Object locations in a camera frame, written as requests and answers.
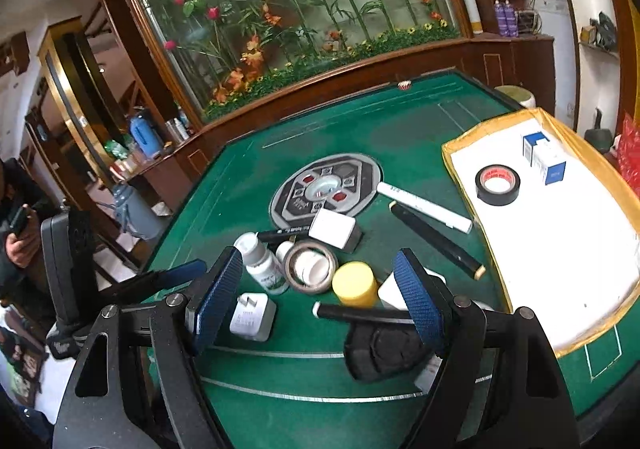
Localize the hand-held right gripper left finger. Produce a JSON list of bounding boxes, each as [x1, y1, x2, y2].
[[52, 246, 244, 449]]

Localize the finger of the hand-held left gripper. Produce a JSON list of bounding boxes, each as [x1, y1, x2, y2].
[[100, 279, 193, 311], [127, 259, 208, 292]]

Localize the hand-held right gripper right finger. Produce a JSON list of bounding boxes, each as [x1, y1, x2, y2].
[[392, 248, 581, 449]]

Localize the white pill bottle green label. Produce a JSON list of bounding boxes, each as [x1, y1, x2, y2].
[[233, 231, 291, 296]]

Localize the black pen white tips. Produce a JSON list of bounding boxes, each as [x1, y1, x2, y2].
[[312, 302, 417, 326]]

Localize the white bottle red label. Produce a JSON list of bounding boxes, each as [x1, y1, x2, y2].
[[414, 358, 445, 393]]

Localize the white and black box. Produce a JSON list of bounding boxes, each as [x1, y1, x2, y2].
[[308, 208, 364, 253]]

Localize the black electrical tape roll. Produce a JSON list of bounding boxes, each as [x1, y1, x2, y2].
[[475, 165, 521, 206]]

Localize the gold-lined white box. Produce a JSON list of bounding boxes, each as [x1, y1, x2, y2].
[[441, 106, 640, 360]]

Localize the blue and white carton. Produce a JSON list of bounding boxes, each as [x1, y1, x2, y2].
[[522, 131, 568, 186]]

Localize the white charger plug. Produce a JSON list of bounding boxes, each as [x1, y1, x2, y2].
[[229, 292, 277, 343]]

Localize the black fabric pouch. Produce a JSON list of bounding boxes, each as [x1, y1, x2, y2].
[[343, 319, 442, 384]]

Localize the long black stick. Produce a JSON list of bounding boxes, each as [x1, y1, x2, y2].
[[389, 201, 487, 280]]

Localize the black phone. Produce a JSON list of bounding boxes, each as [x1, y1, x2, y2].
[[8, 205, 32, 238]]

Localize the yellow round jar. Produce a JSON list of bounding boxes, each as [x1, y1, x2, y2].
[[332, 261, 379, 309]]

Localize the grey-blue water jug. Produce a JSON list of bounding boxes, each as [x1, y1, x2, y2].
[[111, 183, 167, 241]]

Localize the brown tape roll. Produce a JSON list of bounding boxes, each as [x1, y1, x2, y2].
[[283, 239, 339, 295]]

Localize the black marker pen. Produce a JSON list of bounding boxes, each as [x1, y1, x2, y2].
[[256, 228, 321, 245]]

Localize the long white marker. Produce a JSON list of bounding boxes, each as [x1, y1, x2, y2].
[[376, 181, 474, 234]]

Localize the blue kettle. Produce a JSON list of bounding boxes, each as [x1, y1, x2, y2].
[[129, 110, 165, 158]]

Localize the mahjong table centre panel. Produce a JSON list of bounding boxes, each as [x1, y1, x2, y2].
[[269, 152, 384, 235]]

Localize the gold framed glass door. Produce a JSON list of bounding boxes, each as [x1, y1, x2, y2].
[[37, 18, 128, 187]]

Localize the pale green round stool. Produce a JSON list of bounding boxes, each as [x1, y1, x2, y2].
[[494, 84, 537, 110]]

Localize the dark vase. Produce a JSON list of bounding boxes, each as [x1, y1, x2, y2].
[[591, 108, 613, 152]]

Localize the red plastic bag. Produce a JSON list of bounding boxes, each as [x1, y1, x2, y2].
[[616, 113, 640, 186]]

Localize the artificial flower glass display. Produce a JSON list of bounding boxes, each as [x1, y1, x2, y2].
[[107, 0, 473, 122]]

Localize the dark tool on shelf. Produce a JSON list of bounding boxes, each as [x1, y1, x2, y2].
[[580, 13, 621, 51]]

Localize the wire basket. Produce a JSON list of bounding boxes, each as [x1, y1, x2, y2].
[[516, 3, 545, 36]]

